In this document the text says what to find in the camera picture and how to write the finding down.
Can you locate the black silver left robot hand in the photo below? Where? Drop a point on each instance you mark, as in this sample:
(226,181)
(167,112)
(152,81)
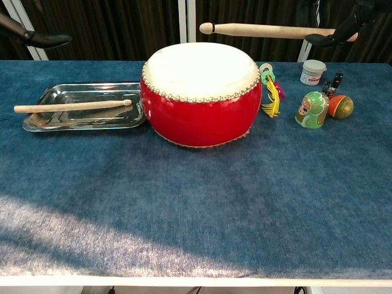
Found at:
(46,39)

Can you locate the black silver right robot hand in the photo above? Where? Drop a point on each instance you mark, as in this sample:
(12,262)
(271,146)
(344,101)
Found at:
(352,24)

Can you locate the wooden drumstick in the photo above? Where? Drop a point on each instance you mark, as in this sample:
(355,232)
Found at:
(61,107)
(260,30)

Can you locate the shiny metal tray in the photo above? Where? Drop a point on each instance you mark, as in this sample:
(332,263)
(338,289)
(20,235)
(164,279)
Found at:
(76,122)

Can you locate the red drum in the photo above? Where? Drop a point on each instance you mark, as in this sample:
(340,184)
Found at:
(199,119)

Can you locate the black pleated curtain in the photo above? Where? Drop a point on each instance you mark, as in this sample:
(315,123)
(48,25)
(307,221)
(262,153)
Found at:
(107,27)

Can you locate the small white plastic jar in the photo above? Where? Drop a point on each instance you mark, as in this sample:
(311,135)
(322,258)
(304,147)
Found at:
(312,73)

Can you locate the small black red toy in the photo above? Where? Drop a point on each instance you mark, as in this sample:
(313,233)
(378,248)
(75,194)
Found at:
(333,87)

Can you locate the orange and gold ball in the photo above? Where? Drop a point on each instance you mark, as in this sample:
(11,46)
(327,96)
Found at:
(342,107)

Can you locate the green patterned ball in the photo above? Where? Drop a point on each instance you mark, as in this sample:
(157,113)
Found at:
(310,111)

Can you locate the yellow feather shuttlecock toy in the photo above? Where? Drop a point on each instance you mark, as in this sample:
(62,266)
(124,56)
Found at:
(271,107)

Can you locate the blue felt table mat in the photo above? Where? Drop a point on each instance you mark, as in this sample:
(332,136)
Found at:
(196,199)

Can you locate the white frame post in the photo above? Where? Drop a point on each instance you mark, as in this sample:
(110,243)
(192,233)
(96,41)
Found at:
(306,52)
(38,53)
(186,21)

